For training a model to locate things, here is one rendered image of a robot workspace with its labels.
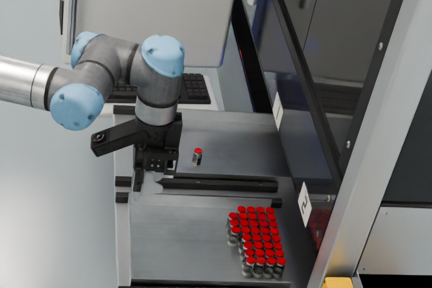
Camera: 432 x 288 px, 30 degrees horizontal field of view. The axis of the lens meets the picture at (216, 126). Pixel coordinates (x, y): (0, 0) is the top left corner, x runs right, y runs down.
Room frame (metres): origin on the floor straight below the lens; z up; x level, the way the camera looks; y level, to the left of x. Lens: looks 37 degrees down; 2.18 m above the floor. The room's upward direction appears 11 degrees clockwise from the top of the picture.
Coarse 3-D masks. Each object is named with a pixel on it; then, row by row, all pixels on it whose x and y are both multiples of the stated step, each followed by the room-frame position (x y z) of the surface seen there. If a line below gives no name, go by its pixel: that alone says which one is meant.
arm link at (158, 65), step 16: (144, 48) 1.16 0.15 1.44; (160, 48) 1.16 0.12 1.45; (176, 48) 1.17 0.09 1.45; (144, 64) 1.15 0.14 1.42; (160, 64) 1.14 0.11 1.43; (176, 64) 1.16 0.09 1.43; (144, 80) 1.15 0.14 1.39; (160, 80) 1.14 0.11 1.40; (176, 80) 1.16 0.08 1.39; (144, 96) 1.15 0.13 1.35; (160, 96) 1.14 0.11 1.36; (176, 96) 1.17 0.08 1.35
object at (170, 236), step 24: (144, 216) 1.34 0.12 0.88; (168, 216) 1.36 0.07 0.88; (192, 216) 1.37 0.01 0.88; (216, 216) 1.39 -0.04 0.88; (144, 240) 1.27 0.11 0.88; (168, 240) 1.28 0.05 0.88; (192, 240) 1.30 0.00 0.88; (216, 240) 1.31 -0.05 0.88; (144, 264) 1.20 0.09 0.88; (168, 264) 1.21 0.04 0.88; (192, 264) 1.22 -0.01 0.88; (216, 264) 1.24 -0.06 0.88; (240, 264) 1.25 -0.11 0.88
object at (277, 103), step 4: (276, 96) 1.70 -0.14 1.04; (276, 100) 1.69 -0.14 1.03; (276, 104) 1.68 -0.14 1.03; (280, 104) 1.65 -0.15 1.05; (276, 108) 1.67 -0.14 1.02; (280, 108) 1.64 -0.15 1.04; (276, 112) 1.66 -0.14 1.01; (280, 112) 1.64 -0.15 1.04; (280, 116) 1.63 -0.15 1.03; (276, 120) 1.65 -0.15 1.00; (280, 120) 1.62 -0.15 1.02; (276, 124) 1.64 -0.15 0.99
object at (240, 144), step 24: (192, 120) 1.74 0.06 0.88; (216, 120) 1.76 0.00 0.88; (240, 120) 1.77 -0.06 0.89; (264, 120) 1.79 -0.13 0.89; (192, 144) 1.64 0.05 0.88; (216, 144) 1.66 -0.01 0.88; (240, 144) 1.68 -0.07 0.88; (264, 144) 1.70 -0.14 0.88; (192, 168) 1.54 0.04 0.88; (216, 168) 1.56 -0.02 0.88; (240, 168) 1.58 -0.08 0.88; (264, 168) 1.60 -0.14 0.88; (288, 168) 1.62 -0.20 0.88
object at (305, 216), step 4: (304, 184) 1.36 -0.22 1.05; (304, 188) 1.36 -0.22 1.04; (300, 192) 1.37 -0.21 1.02; (304, 192) 1.35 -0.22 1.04; (300, 196) 1.37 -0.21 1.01; (304, 196) 1.34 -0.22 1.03; (308, 196) 1.33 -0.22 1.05; (300, 200) 1.36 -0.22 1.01; (304, 200) 1.34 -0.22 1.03; (308, 200) 1.32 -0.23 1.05; (300, 204) 1.35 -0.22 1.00; (308, 204) 1.31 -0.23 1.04; (300, 208) 1.35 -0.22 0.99; (304, 208) 1.33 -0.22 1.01; (308, 208) 1.31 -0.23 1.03; (304, 212) 1.32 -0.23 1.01; (308, 212) 1.30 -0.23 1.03; (304, 216) 1.31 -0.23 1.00; (308, 216) 1.29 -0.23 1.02; (304, 220) 1.31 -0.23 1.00; (304, 224) 1.30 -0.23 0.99
